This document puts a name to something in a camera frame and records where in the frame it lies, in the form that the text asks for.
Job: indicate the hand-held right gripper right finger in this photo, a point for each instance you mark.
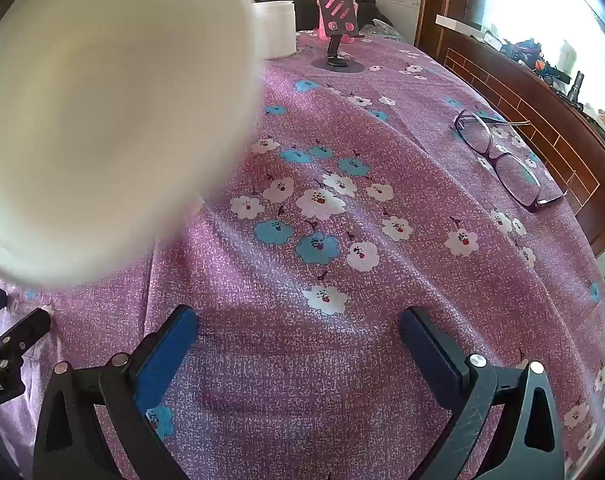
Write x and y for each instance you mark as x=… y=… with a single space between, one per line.
x=430 y=355

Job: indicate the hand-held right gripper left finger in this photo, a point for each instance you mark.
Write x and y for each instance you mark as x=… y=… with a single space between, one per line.
x=165 y=360

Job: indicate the white disposable bowl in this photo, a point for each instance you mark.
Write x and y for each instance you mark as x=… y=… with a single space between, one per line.
x=107 y=110

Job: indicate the purple floral tablecloth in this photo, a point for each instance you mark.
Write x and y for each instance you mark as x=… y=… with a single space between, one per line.
x=332 y=385

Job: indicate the purple framed eyeglasses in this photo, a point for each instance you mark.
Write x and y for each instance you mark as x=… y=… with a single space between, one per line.
x=493 y=152

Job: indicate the black flashlight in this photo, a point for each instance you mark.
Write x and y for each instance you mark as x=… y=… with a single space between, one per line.
x=577 y=87

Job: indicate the dark assorted clutter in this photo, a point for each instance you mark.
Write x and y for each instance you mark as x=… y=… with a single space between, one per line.
x=527 y=55

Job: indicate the white flat box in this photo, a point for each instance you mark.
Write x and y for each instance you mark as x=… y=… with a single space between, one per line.
x=457 y=27

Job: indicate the black sofa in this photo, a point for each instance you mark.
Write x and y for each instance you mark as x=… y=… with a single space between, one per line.
x=377 y=14

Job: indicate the white plastic jar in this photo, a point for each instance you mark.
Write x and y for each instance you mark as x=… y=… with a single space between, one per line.
x=277 y=30

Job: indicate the black phone stand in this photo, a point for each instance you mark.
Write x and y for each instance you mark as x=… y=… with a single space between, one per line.
x=338 y=15

